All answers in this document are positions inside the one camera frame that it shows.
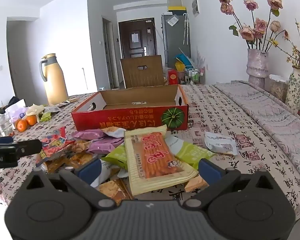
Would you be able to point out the green and white snack packet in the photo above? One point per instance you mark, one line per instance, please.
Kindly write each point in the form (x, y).
(116, 156)
(190, 152)

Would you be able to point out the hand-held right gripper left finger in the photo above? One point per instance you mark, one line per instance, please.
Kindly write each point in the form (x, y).
(90, 171)

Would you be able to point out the small green packet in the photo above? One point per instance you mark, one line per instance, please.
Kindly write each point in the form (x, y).
(45, 116)

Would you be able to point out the blue plastic dustpan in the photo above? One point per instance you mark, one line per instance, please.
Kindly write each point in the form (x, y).
(182, 58)

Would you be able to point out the orange and white snack packet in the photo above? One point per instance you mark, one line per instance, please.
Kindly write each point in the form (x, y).
(113, 131)

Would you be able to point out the dried pink rose bouquet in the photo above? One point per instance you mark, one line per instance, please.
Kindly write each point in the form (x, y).
(251, 31)

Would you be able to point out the grey interior door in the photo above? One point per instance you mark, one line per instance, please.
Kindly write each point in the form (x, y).
(108, 55)

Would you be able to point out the red cardboard box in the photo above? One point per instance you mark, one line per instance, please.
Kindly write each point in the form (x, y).
(115, 120)

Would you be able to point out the pale purple plastic bag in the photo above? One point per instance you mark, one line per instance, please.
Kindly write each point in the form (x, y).
(16, 110)

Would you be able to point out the pink textured vase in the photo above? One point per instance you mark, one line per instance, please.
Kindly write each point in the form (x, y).
(257, 67)

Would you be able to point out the small brown and white packet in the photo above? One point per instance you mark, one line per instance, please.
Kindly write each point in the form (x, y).
(67, 102)

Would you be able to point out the wall fuse panel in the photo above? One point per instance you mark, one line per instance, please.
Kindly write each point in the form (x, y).
(195, 6)

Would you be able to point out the black cloth item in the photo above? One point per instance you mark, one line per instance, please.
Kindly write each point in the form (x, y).
(15, 100)

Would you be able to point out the white crumpled snack packet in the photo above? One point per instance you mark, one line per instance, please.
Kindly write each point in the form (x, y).
(220, 143)

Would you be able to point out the yellow thermos jug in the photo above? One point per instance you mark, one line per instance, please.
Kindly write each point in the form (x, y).
(56, 80)

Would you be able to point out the white box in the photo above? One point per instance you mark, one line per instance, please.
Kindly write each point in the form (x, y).
(175, 0)

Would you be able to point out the clear storage jar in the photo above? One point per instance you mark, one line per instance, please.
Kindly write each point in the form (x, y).
(276, 87)

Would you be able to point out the red snack packet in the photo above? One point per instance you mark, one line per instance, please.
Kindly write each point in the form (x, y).
(55, 143)

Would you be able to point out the grey patterned cloth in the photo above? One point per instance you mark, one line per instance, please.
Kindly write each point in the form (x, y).
(265, 120)

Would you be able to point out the folded white umbrella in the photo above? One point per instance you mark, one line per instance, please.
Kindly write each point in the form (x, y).
(186, 28)

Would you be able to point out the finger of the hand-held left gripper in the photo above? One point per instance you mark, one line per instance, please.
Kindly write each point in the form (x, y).
(27, 147)

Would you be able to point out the brown cardboard panel with cutout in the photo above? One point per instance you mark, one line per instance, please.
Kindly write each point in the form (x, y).
(142, 76)

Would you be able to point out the grey refrigerator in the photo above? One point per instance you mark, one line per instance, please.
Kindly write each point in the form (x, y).
(175, 40)

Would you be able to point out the paper sheet on refrigerator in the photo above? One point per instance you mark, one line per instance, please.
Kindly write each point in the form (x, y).
(172, 20)

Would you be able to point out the dark brown door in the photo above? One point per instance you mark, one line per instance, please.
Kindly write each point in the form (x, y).
(137, 45)

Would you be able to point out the red gift box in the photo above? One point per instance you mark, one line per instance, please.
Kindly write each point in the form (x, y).
(173, 77)

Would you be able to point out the white floral print vase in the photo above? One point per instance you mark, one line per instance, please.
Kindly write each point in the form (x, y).
(293, 92)

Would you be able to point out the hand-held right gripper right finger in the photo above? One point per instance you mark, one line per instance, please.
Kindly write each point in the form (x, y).
(210, 172)

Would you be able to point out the white printed packet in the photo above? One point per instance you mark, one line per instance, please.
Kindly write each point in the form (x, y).
(52, 108)

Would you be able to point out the dried lavender bunch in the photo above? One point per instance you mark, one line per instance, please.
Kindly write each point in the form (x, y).
(199, 57)

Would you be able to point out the large beige stick snack packet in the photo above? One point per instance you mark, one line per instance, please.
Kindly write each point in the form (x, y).
(155, 160)

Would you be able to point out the yellow bag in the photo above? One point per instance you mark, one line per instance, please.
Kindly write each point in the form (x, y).
(179, 66)

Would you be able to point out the yellow and black box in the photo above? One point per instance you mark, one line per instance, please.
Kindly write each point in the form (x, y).
(176, 10)

